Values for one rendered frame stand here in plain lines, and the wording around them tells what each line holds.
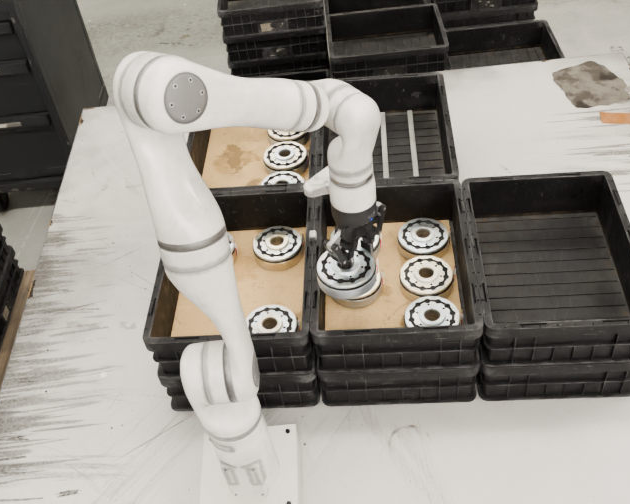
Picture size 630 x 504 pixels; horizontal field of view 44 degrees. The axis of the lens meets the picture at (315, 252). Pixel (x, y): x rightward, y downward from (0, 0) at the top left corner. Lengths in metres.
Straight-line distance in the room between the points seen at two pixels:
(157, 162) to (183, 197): 0.05
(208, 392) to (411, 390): 0.51
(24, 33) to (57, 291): 1.14
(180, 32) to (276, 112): 3.22
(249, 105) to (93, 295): 0.97
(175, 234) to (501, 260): 0.81
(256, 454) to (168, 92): 0.62
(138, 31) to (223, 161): 2.48
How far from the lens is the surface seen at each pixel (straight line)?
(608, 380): 1.55
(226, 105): 0.97
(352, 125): 1.12
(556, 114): 2.23
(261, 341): 1.38
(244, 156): 1.91
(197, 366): 1.12
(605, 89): 2.33
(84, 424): 1.65
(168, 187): 1.00
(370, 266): 1.35
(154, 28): 4.32
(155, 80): 0.91
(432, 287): 1.52
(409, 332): 1.35
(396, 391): 1.51
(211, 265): 1.02
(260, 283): 1.59
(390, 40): 2.96
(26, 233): 3.23
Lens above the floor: 1.99
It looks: 45 degrees down
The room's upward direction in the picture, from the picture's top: 8 degrees counter-clockwise
